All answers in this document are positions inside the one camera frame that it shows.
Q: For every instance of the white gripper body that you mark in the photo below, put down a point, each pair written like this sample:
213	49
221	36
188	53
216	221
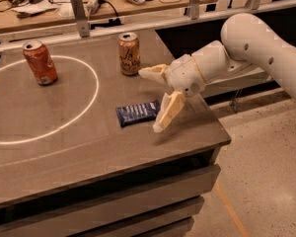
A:
184	73

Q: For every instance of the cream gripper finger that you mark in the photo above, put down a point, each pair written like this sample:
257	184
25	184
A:
155	73
170	107

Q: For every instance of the blue rxbar blueberry wrapper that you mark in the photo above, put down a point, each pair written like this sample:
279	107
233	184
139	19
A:
133	114

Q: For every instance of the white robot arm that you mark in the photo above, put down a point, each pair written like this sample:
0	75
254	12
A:
246	40

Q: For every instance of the gold lacroix can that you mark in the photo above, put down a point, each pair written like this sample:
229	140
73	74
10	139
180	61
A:
129	54

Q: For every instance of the red coke can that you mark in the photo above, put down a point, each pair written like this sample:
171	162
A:
40	62

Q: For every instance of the grey drawer cabinet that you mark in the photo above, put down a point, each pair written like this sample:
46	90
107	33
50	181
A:
158	201

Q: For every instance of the grey metal post middle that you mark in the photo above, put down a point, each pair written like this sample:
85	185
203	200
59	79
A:
193	9

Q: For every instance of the grey metal post left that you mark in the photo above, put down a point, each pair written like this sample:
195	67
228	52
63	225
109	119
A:
80	17

